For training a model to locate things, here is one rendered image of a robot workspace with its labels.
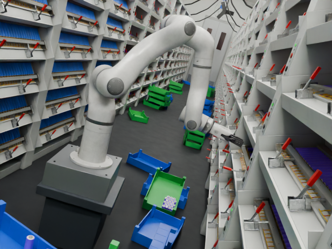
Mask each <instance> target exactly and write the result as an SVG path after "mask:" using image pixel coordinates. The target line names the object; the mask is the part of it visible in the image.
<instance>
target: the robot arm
mask: <svg viewBox="0 0 332 249"><path fill-rule="evenodd" d="M183 44H184V45H186V46H188V47H190V48H192V49H194V51H195V53H194V60H193V67H192V74H191V82H190V89H189V93H188V98H187V103H186V106H185V107H184V108H183V110H182V112H181V114H180V116H179V121H181V122H183V123H184V124H185V127H186V128H187V130H189V131H196V130H198V131H200V132H202V133H204V134H206V133H207V134H209V133H210V134H212V135H214V136H216V137H218V138H219V139H221V140H223V141H226V142H227V141H230V142H232V143H234V144H235V145H237V146H239V147H241V146H242V145H243V143H244V142H243V139H241V138H239V137H237V136H235V135H233V134H232V132H231V130H230V129H228V128H226V127H223V126H221V125H219V124H217V123H215V121H213V119H212V118H210V117H208V116H206V115H204V114H203V109H204V104H205V100H206V96H207V92H208V85H209V79H210V74H211V68H212V61H213V55H214V48H215V43H214V39H213V37H212V35H211V34H210V33H209V32H208V31H206V30H205V29H203V28H201V27H199V26H197V25H196V24H195V21H194V20H193V19H192V18H191V17H189V16H186V15H174V14H172V15H168V16H166V17H165V18H164V19H163V20H162V22H161V30H159V31H157V32H154V33H152V34H151V35H149V36H147V37H146V38H144V39H143V40H142V41H141V42H139V43H138V44H137V45H136V46H134V47H133V48H132V49H131V50H130V51H129V52H128V53H127V54H126V56H125V57H124V58H123V59H122V60H121V61H120V62H119V63H118V64H117V65H115V66H114V67H111V66H109V65H100V66H97V67H96V68H95V69H94V70H93V72H92V73H91V76H90V80H89V87H88V111H87V116H86V120H85V125H84V129H83V136H82V141H81V145H80V147H78V146H77V147H76V150H75V151H73V152H72V153H71V154H70V160H71V161H72V162H74V163H75V164H77V165H80V166H83V167H86V168H91V169H106V168H109V167H111V166H112V163H113V161H112V159H111V158H110V157H108V156H107V150H108V146H109V142H110V137H111V133H112V129H113V124H114V120H115V115H116V107H115V98H119V97H121V96H122V95H123V94H125V93H126V92H127V91H128V89H129V88H130V87H131V86H132V84H133V83H134V82H135V80H136V79H137V78H138V76H139V75H140V74H141V72H142V71H143V70H144V69H145V68H146V67H147V66H148V65H149V64H151V63H152V62H153V61H154V60H156V59H157V58H158V57H160V56H161V55H163V54H164V53H166V52H168V51H170V50H172V49H175V48H177V47H179V46H181V45H183Z"/></svg>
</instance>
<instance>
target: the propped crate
mask: <svg viewBox="0 0 332 249"><path fill-rule="evenodd" d="M160 169H161V168H159V167H158V168H157V171H156V173H155V176H154V178H153V180H152V182H151V185H150V187H149V189H148V192H147V194H146V196H145V198H144V201H143V205H142V208H145V209H147V210H151V209H152V206H153V204H155V205H157V207H156V209H157V210H159V211H162V212H164V213H166V214H169V215H171V216H173V217H174V214H175V212H176V209H177V205H178V202H179V199H180V196H181V193H182V189H183V186H184V183H185V179H186V177H185V176H183V178H179V177H177V176H174V175H171V174H168V173H165V172H162V171H160ZM167 196H170V197H173V198H176V205H175V207H173V210H172V211H169V210H166V209H164V208H162V205H163V202H164V200H165V197H167Z"/></svg>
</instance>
